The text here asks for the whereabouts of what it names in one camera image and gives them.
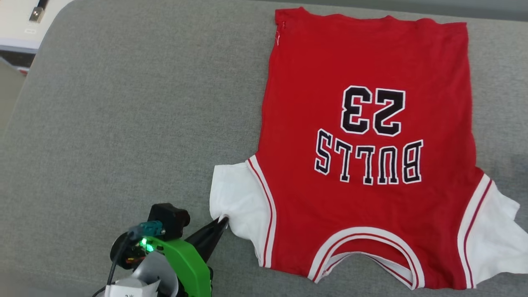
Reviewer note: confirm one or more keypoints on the grey fabric sofa cushion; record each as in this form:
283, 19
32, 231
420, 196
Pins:
123, 123

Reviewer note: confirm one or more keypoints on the black round left gripper motor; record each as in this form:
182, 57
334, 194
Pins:
126, 253

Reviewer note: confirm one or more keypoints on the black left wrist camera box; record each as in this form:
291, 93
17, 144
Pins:
169, 218

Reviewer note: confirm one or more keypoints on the white metal cabinet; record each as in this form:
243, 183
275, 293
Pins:
16, 29

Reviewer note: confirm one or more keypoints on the red Bulls 23 jersey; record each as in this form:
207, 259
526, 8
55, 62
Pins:
330, 62

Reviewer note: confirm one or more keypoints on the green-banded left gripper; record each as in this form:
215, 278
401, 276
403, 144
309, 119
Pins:
189, 268

